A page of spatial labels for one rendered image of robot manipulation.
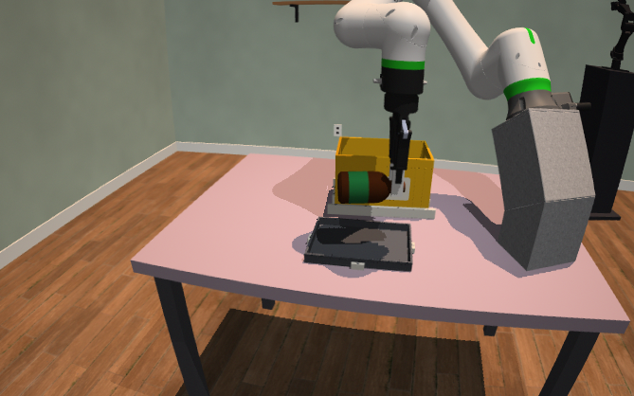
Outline yellow open crate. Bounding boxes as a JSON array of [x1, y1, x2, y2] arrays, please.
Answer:
[[335, 136, 434, 208]]

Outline brown bottle with green label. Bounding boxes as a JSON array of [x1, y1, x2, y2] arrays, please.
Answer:
[[337, 171, 391, 204]]

